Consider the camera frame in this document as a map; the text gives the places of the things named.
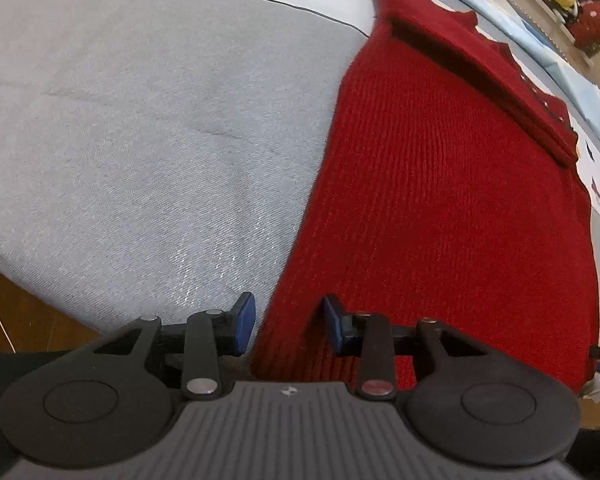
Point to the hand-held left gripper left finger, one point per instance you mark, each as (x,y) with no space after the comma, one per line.
(244,325)

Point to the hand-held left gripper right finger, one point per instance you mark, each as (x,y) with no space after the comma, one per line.
(332,322)

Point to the dark red knitted sweater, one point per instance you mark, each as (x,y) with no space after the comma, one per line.
(430,185)

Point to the light blue sheet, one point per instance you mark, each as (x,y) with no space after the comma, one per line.
(530,45)

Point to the dark red cushion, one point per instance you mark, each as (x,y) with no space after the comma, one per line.
(597,25)

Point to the window sill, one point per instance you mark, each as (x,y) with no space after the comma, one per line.
(540,15)

